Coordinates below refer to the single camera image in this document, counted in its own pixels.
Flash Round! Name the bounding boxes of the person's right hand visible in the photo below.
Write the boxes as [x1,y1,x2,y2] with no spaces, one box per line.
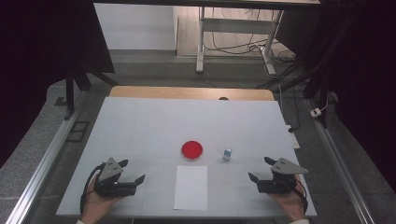
[268,175,308,223]

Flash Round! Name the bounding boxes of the tangle of black floor cables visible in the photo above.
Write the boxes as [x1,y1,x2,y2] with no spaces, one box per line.
[204,7,297,63]

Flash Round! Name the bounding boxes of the left hand-held gripper black cable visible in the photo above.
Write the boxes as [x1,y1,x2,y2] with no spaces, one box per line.
[79,162,106,216]

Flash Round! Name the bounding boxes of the white paper sheet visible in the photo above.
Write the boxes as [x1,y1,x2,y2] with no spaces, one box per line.
[173,164,208,211]

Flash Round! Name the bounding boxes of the aluminium rail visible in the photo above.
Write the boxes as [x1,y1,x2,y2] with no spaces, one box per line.
[5,92,88,224]
[304,98,377,224]

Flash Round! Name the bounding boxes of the wooden table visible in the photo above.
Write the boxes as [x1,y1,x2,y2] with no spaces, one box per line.
[108,85,276,102]

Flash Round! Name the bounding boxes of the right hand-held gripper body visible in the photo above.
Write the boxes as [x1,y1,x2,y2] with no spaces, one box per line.
[257,157,309,195]

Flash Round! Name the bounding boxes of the person's left hand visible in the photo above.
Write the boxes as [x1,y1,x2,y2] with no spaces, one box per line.
[80,175,123,224]

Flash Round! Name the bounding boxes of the hand-held gripper black cable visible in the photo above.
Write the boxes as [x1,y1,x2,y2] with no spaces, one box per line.
[279,176,310,217]
[79,162,106,216]

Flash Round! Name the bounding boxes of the black curtain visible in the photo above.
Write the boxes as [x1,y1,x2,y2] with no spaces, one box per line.
[275,0,396,194]
[0,0,116,169]

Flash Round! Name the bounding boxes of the large white table cover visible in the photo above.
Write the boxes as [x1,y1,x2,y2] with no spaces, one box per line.
[55,96,318,217]

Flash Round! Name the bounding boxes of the right hand-held gripper black cable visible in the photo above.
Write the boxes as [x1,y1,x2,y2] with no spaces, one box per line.
[279,176,310,217]

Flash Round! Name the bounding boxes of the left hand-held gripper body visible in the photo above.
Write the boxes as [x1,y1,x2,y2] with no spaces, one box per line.
[93,157,138,198]

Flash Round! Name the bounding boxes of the black metal stand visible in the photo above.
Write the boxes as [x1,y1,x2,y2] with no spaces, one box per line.
[256,12,359,129]
[64,62,120,121]

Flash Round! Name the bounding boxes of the round red ink pad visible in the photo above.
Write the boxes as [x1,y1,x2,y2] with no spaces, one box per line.
[181,140,204,161]

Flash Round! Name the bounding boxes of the white desk frame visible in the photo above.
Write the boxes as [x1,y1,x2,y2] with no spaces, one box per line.
[195,6,285,77]

